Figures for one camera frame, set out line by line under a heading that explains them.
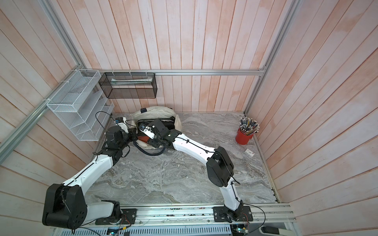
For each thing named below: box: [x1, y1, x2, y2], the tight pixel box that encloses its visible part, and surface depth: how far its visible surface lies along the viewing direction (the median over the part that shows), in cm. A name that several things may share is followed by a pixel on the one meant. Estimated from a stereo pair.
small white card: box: [245, 148, 255, 157], surface depth 98 cm
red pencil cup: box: [235, 127, 254, 146], surface depth 103 cm
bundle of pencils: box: [239, 116, 260, 136], surface depth 92 cm
